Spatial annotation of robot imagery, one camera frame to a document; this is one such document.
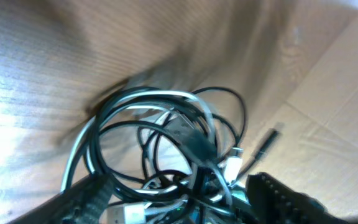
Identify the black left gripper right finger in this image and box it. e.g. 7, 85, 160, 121
246, 172, 358, 224

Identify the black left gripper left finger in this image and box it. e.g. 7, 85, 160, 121
9, 174, 114, 224

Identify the black USB cable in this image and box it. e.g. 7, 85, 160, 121
88, 86, 281, 224

